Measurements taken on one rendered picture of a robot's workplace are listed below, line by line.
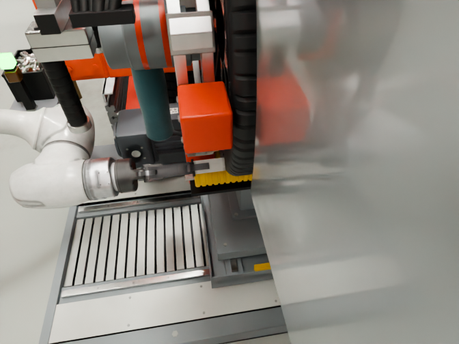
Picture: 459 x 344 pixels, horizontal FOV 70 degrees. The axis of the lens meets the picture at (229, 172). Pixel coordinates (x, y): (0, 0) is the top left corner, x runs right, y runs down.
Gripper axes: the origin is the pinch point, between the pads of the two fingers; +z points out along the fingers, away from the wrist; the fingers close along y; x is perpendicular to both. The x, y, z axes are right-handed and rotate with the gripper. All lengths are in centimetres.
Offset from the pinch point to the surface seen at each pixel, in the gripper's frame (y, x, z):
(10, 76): -44, 38, -61
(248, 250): -30.2, -28.6, 10.6
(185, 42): 26.2, 17.9, -2.5
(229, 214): -40.4, -18.0, 6.7
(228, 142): 24.2, 3.1, 2.2
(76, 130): 7.1, 9.8, -25.1
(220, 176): -12.6, -3.2, 3.3
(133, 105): -84, 32, -28
